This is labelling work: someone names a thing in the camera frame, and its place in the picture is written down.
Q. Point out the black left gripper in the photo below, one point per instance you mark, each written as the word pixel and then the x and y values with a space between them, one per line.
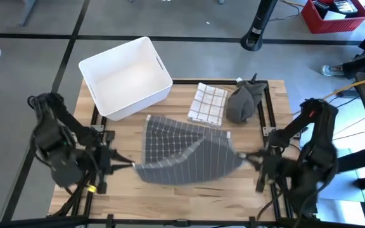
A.
pixel 105 161

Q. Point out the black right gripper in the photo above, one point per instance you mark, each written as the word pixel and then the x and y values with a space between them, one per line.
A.
pixel 269 164

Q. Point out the plain grey towel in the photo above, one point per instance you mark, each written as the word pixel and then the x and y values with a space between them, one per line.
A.
pixel 242 101

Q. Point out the dark grey checked towel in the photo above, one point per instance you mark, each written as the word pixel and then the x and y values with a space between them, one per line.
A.
pixel 185 168

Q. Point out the white red-checked towel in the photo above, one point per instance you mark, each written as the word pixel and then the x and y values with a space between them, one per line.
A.
pixel 208 104

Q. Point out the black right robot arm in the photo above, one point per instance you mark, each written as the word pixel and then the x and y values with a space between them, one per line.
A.
pixel 318 158

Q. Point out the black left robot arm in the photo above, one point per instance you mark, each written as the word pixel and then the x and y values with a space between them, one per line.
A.
pixel 59 152

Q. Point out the white plastic storage bin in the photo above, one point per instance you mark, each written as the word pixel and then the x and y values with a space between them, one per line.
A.
pixel 125 79

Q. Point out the grey floor power strip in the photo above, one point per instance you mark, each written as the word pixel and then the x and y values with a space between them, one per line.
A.
pixel 350 93

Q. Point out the black tower stand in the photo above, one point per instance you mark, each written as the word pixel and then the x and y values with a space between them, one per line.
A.
pixel 258 25

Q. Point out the person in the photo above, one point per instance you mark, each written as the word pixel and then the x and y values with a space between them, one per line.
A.
pixel 360 66

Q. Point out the red plastic crate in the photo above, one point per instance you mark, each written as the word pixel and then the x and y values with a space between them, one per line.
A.
pixel 337 27

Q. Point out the white paper sheet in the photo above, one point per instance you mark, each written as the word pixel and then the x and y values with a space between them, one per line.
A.
pixel 334 16

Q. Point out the black striped device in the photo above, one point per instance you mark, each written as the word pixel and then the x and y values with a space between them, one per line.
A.
pixel 345 5

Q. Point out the grey furniture leg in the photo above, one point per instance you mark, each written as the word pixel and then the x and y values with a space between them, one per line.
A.
pixel 28 11

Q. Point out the black aluminium table frame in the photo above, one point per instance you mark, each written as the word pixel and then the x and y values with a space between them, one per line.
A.
pixel 182 81

